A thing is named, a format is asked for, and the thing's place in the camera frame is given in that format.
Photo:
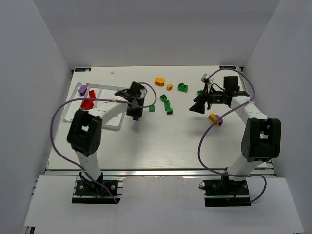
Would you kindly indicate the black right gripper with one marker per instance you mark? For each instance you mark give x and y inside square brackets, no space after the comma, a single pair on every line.
[208,99]

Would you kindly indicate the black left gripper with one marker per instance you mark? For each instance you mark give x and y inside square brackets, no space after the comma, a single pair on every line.
[134,111]

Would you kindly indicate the purple curved lego brick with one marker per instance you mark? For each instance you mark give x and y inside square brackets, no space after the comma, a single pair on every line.
[220,122]

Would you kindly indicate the small yellow lego brick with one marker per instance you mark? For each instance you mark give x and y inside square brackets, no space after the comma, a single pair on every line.
[169,87]

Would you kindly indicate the yellow rounded lego brick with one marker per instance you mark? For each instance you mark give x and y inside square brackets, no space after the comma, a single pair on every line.
[159,81]

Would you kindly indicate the red curved lego brick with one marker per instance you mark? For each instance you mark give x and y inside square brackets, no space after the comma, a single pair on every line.
[92,94]

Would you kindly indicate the red arched lego brick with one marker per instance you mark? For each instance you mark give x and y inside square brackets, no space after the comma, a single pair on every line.
[87,105]

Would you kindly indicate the purple rounded lego brick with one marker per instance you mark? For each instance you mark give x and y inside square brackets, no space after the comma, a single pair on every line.
[82,90]

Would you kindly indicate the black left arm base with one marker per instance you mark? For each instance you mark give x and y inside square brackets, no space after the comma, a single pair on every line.
[86,192]

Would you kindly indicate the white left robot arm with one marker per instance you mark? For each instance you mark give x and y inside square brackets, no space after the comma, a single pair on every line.
[85,131]

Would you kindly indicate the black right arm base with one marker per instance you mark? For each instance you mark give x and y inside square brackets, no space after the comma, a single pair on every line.
[221,193]

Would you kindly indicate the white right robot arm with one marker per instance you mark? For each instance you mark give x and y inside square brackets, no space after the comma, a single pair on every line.
[262,135]

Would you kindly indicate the green square flat lego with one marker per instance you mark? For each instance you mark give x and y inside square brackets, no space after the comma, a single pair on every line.
[152,108]

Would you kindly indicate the green hollow lego brick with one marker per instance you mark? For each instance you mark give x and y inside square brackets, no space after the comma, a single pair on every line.
[183,87]

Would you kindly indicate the green square lego brick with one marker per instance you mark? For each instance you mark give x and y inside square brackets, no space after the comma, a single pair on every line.
[163,98]

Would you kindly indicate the green long lego brick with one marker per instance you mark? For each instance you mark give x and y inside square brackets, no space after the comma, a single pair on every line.
[168,108]

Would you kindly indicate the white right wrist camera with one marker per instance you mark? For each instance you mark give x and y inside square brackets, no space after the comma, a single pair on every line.
[206,79]

